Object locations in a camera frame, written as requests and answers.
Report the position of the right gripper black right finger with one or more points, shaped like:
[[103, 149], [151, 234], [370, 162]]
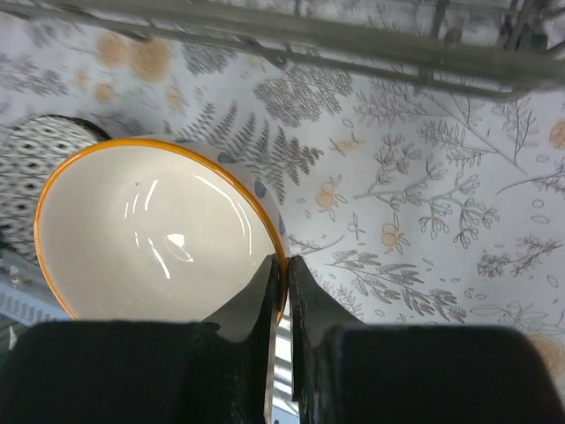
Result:
[[347, 371]]

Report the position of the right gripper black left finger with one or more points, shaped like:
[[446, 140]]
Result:
[[214, 371]]

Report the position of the cream bowl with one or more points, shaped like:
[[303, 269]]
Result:
[[153, 228]]

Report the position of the black patterned bowl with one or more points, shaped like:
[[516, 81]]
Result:
[[31, 149]]

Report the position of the floral table mat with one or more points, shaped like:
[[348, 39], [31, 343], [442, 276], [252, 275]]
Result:
[[409, 206]]

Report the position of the slotted cable duct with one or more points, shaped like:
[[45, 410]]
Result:
[[30, 307]]

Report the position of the grey wire dish rack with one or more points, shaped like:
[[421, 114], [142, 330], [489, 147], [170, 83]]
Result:
[[495, 49]]

